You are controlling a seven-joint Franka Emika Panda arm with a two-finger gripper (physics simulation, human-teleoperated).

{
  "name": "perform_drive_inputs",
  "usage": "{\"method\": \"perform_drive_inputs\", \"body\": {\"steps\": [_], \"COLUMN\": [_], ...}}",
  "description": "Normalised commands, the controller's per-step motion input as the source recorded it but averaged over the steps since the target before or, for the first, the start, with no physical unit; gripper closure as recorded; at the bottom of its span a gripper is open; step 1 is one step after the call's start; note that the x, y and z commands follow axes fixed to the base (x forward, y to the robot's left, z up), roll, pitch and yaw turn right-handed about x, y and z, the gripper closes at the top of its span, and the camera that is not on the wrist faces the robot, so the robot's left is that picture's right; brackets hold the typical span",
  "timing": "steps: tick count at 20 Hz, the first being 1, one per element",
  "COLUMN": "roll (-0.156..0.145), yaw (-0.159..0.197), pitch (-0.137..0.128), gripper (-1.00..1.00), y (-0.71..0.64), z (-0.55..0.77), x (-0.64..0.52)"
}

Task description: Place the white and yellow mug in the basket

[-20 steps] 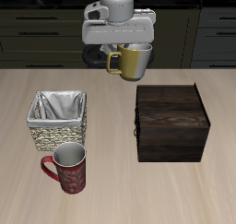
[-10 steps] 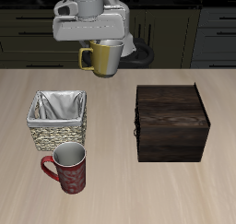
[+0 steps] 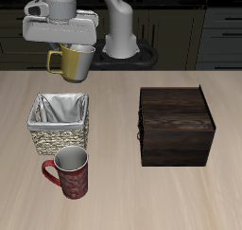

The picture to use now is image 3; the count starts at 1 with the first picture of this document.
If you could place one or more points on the white and yellow mug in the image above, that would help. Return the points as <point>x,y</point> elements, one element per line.
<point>75,63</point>

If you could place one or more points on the white lined woven basket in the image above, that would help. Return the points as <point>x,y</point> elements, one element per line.
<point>60,120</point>

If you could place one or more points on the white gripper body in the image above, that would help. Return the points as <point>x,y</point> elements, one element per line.
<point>60,30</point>

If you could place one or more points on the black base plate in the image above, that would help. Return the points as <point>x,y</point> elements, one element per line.
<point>148,57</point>

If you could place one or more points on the dark wooden cabinet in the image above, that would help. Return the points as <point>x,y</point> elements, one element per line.
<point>175,126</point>

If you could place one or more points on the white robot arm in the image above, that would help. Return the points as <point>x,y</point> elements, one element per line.
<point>121,31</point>

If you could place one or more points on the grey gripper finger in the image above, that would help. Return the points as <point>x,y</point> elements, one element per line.
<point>55,46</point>

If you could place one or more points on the red patterned mug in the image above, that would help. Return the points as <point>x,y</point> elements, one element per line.
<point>73,173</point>

